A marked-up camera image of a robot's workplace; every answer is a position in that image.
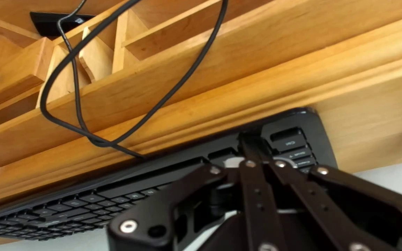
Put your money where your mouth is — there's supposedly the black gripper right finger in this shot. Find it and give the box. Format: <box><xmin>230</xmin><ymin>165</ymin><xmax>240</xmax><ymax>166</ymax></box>
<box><xmin>275</xmin><ymin>158</ymin><xmax>402</xmax><ymax>251</ymax></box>

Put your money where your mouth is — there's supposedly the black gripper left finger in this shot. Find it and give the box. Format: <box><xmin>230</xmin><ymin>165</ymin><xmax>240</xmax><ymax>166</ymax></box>
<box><xmin>106</xmin><ymin>165</ymin><xmax>226</xmax><ymax>251</ymax></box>

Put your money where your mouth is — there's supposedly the black computer keyboard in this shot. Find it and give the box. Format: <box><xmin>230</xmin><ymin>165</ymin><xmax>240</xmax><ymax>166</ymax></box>
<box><xmin>0</xmin><ymin>108</ymin><xmax>336</xmax><ymax>240</ymax></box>

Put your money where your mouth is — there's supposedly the black keyboard cable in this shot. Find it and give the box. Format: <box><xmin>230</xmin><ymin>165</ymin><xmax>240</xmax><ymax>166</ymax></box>
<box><xmin>39</xmin><ymin>0</ymin><xmax>230</xmax><ymax>161</ymax></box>

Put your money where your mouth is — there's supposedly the wooden roll-top desk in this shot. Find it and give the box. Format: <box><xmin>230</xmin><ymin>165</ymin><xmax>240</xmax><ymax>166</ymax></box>
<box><xmin>0</xmin><ymin>0</ymin><xmax>402</xmax><ymax>207</ymax></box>

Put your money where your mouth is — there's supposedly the right small desk drawer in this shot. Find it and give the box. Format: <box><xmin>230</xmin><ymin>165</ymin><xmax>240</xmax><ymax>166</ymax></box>
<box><xmin>0</xmin><ymin>37</ymin><xmax>54</xmax><ymax>115</ymax></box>

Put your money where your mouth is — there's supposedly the black remote control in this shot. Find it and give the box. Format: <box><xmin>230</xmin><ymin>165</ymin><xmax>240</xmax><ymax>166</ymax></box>
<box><xmin>29</xmin><ymin>12</ymin><xmax>90</xmax><ymax>40</ymax></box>

